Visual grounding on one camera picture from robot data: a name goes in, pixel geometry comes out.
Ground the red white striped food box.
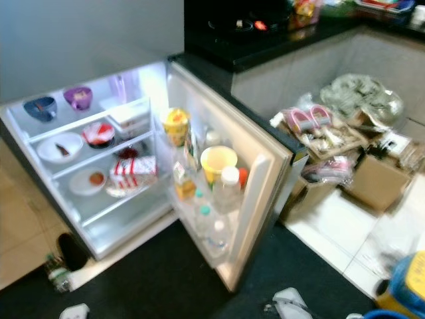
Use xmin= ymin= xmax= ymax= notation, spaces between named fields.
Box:
xmin=108 ymin=156 xmax=159 ymax=190

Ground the glass fridge shelf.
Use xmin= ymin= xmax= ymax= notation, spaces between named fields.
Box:
xmin=76 ymin=178 xmax=170 ymax=227
xmin=27 ymin=106 xmax=150 ymax=144
xmin=50 ymin=132 xmax=153 ymax=179

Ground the grey two-door fridge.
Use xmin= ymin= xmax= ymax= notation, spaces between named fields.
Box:
xmin=0 ymin=0 xmax=190 ymax=261

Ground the white bowl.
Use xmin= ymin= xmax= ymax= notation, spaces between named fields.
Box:
xmin=37 ymin=132 xmax=84 ymax=164

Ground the blue bowl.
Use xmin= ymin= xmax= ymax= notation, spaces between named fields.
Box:
xmin=23 ymin=96 xmax=58 ymax=124

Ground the white plate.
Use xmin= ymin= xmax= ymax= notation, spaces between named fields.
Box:
xmin=68 ymin=167 xmax=107 ymax=197

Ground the purple bowl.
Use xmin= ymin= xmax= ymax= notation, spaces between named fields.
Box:
xmin=63 ymin=86 xmax=94 ymax=112

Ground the bowl with red cover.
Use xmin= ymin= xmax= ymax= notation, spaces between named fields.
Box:
xmin=82 ymin=121 xmax=115 ymax=148

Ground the black slipper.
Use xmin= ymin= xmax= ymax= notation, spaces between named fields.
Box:
xmin=56 ymin=233 xmax=88 ymax=272

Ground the steel bowl red food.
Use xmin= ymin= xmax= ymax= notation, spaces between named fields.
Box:
xmin=114 ymin=146 xmax=139 ymax=160

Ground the small bottle green cap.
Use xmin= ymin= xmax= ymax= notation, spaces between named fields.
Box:
xmin=45 ymin=253 xmax=72 ymax=293

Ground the clear plastic container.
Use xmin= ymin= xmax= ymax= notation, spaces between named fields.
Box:
xmin=106 ymin=98 xmax=151 ymax=139

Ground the yellow noodle cup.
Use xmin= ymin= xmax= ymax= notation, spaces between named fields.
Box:
xmin=161 ymin=108 xmax=192 ymax=148

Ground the white yellow juice carton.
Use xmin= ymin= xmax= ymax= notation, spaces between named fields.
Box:
xmin=171 ymin=161 xmax=197 ymax=200

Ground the green carton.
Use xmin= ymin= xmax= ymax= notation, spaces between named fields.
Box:
xmin=185 ymin=126 xmax=201 ymax=170

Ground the dark carpet mat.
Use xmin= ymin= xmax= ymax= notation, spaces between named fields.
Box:
xmin=10 ymin=219 xmax=383 ymax=319

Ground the clear bottle teal cap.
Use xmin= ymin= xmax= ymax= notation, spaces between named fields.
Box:
xmin=196 ymin=205 xmax=216 ymax=240
xmin=189 ymin=187 xmax=208 ymax=227

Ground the yellow plastic cup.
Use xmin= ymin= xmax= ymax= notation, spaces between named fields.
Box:
xmin=199 ymin=145 xmax=238 ymax=188

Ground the clear bottle white cap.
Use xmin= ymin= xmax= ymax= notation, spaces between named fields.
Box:
xmin=212 ymin=166 xmax=245 ymax=213

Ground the clear plastic bottle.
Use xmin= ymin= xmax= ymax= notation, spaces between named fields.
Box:
xmin=206 ymin=219 xmax=230 ymax=257

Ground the black kitchen countertop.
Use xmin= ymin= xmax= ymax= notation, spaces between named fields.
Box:
xmin=185 ymin=0 xmax=425 ymax=72

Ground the black induction stove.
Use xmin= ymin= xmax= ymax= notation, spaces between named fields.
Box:
xmin=203 ymin=3 xmax=280 ymax=31

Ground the grey counter side panel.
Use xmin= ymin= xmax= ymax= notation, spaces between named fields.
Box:
xmin=231 ymin=27 xmax=425 ymax=120

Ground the pink white pack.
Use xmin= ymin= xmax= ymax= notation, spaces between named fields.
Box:
xmin=269 ymin=105 xmax=333 ymax=137

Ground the pink white plastic bag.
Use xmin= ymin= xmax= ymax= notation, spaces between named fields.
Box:
xmin=302 ymin=154 xmax=353 ymax=188

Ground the yellow snack packet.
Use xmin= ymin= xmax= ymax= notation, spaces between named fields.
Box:
xmin=289 ymin=0 xmax=323 ymax=29

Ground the open cardboard box with clutter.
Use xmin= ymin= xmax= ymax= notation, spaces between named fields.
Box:
xmin=296 ymin=123 xmax=373 ymax=160

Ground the crumpled grey plastic bag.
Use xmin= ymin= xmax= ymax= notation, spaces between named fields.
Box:
xmin=319 ymin=73 xmax=404 ymax=130

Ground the brown cardboard box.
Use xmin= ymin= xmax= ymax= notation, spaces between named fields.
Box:
xmin=339 ymin=154 xmax=414 ymax=215

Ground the blue bucket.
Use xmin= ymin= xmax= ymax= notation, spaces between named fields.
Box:
xmin=345 ymin=307 xmax=402 ymax=319

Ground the blue yellow container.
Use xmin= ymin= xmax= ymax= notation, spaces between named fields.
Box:
xmin=375 ymin=249 xmax=425 ymax=318

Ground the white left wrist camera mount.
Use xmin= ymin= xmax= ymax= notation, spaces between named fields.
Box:
xmin=60 ymin=303 xmax=92 ymax=319

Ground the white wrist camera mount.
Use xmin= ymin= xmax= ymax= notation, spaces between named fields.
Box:
xmin=60 ymin=303 xmax=92 ymax=319
xmin=269 ymin=287 xmax=313 ymax=319

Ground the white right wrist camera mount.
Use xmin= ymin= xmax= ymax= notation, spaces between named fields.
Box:
xmin=269 ymin=287 xmax=313 ymax=319

